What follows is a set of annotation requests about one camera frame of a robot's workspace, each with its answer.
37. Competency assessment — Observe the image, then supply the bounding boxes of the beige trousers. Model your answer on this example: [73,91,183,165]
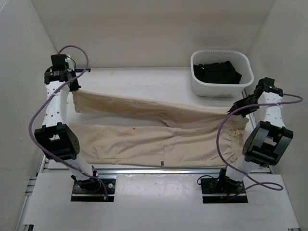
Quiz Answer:
[69,90,249,168]

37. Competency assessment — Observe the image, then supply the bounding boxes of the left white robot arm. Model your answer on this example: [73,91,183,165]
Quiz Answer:
[34,67,101,193]

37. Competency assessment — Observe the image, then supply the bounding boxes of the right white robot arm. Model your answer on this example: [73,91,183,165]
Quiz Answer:
[216,87,293,193]

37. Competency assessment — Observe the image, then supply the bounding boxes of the black folded trousers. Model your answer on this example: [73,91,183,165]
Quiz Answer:
[193,61,242,84]

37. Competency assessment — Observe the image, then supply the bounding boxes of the small blue label sticker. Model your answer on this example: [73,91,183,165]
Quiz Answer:
[75,68,91,73]

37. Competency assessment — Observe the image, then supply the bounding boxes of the white plastic basket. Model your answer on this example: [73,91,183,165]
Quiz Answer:
[191,50,254,98]

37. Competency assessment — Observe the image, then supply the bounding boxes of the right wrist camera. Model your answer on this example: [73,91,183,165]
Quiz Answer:
[254,77,275,95]

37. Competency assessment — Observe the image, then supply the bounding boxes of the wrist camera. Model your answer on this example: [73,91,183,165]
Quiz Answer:
[51,54,72,71]
[254,77,275,95]

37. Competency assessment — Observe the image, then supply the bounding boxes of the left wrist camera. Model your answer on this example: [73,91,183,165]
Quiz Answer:
[51,54,72,71]

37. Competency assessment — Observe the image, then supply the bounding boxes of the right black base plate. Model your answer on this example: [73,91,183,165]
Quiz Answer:
[200,178,248,204]

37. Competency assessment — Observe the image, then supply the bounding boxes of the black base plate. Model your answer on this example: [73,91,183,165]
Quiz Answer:
[71,178,116,203]
[200,178,248,204]

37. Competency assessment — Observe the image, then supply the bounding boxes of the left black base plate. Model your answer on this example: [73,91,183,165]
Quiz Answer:
[71,178,116,203]

